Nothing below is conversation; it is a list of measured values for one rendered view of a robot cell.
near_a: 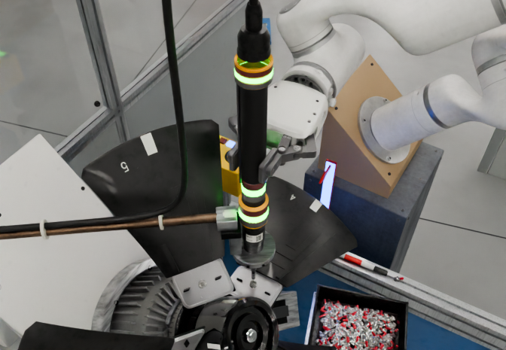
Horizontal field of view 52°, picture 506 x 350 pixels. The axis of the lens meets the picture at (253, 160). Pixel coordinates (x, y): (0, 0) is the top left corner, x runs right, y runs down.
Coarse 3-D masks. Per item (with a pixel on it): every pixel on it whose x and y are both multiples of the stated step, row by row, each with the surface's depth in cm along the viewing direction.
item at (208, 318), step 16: (208, 304) 86; (224, 304) 83; (240, 304) 81; (256, 304) 84; (176, 320) 86; (192, 320) 87; (208, 320) 82; (224, 320) 79; (240, 320) 81; (256, 320) 83; (272, 320) 85; (208, 336) 81; (224, 336) 78; (240, 336) 81; (272, 336) 85
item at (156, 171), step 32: (160, 128) 82; (192, 128) 84; (96, 160) 80; (160, 160) 82; (192, 160) 83; (96, 192) 81; (128, 192) 82; (160, 192) 82; (192, 192) 83; (192, 224) 83; (160, 256) 84; (192, 256) 84
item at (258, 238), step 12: (252, 12) 53; (252, 24) 54; (240, 36) 55; (252, 36) 54; (264, 36) 55; (240, 48) 56; (252, 48) 55; (264, 48) 55; (252, 60) 56; (264, 228) 79; (252, 240) 79; (252, 252) 82
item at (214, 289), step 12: (216, 264) 85; (180, 276) 85; (192, 276) 85; (204, 276) 85; (216, 276) 85; (228, 276) 85; (180, 288) 86; (192, 288) 86; (204, 288) 86; (216, 288) 85; (228, 288) 85; (192, 300) 86; (204, 300) 86
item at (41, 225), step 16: (256, 0) 52; (176, 64) 57; (176, 80) 58; (176, 96) 60; (176, 112) 62; (160, 208) 75; (32, 224) 74; (48, 224) 74; (64, 224) 74; (80, 224) 74; (96, 224) 75; (160, 224) 75
